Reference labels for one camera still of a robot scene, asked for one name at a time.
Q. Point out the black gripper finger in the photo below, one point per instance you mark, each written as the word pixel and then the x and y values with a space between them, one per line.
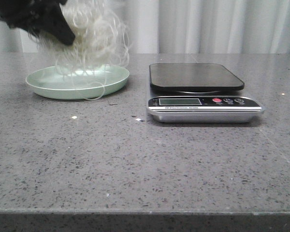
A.
pixel 60 26

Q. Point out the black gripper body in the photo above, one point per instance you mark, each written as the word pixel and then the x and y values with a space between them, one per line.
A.
pixel 33 16

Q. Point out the white vermicelli noodle bundle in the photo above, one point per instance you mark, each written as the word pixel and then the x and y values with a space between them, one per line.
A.
pixel 101 38

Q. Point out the light green plastic plate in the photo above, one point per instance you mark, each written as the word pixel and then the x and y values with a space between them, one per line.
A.
pixel 90 84

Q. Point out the white pleated curtain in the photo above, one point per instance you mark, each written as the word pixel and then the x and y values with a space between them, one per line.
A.
pixel 206 26

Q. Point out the silver black kitchen scale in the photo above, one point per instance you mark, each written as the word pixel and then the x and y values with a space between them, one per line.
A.
pixel 198 93

